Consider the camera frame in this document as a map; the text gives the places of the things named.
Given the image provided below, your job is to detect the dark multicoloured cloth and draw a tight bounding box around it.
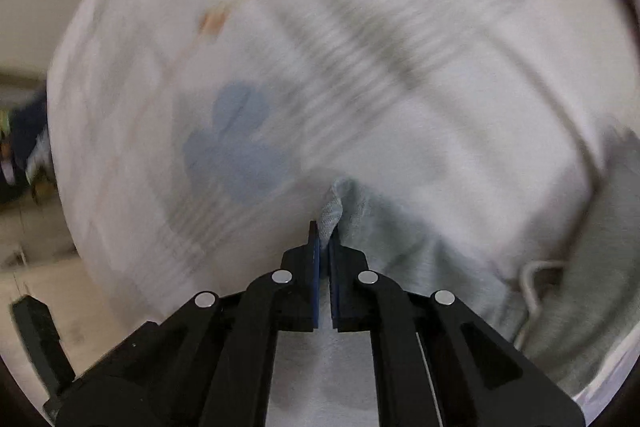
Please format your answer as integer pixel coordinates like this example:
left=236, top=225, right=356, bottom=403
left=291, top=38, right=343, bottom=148
left=0, top=89, right=54, bottom=206

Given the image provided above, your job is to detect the white printed blanket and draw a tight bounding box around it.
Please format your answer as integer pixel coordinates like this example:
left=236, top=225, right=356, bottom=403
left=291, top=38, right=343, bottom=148
left=46, top=0, right=637, bottom=410

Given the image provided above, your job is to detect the grey sweatshirt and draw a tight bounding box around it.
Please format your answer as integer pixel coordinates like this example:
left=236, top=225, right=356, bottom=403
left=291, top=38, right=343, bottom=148
left=265, top=122, right=640, bottom=427

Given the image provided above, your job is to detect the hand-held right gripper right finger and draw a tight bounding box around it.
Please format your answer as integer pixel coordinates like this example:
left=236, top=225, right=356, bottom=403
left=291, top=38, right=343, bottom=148
left=328, top=227, right=584, bottom=427

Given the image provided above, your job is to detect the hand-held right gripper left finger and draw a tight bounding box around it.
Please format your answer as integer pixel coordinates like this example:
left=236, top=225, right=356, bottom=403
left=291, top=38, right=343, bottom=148
left=55, top=221, right=321, bottom=427

